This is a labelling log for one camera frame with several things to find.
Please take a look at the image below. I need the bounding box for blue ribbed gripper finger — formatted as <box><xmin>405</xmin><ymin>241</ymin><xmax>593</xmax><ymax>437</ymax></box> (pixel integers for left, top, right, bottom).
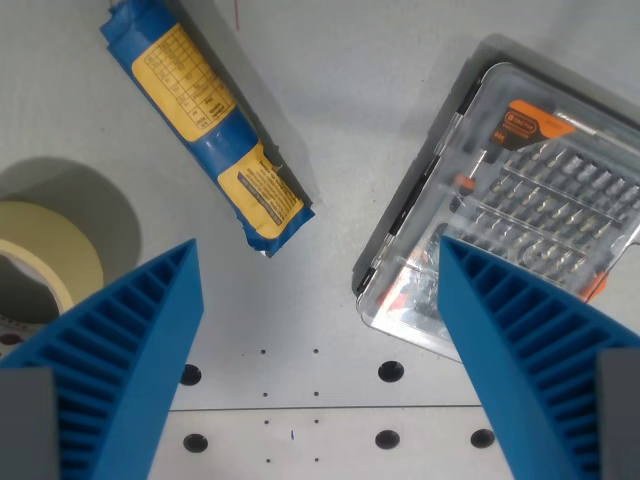
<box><xmin>437</xmin><ymin>235</ymin><xmax>640</xmax><ymax>480</ymax></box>
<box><xmin>0</xmin><ymin>238</ymin><xmax>206</xmax><ymax>480</ymax></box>

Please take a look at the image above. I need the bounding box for blue and yellow snack bag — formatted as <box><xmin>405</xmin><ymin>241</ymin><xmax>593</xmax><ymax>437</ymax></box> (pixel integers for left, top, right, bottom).
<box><xmin>99</xmin><ymin>0</ymin><xmax>316</xmax><ymax>259</ymax></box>

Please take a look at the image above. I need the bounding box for beige masking tape roll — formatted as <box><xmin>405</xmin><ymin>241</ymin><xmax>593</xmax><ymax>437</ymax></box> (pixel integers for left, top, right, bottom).
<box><xmin>0</xmin><ymin>200</ymin><xmax>106</xmax><ymax>346</ymax></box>

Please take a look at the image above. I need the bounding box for clear screwdriver bit set case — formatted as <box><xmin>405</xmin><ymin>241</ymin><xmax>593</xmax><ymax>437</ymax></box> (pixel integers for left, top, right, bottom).
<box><xmin>352</xmin><ymin>33</ymin><xmax>640</xmax><ymax>365</ymax></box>

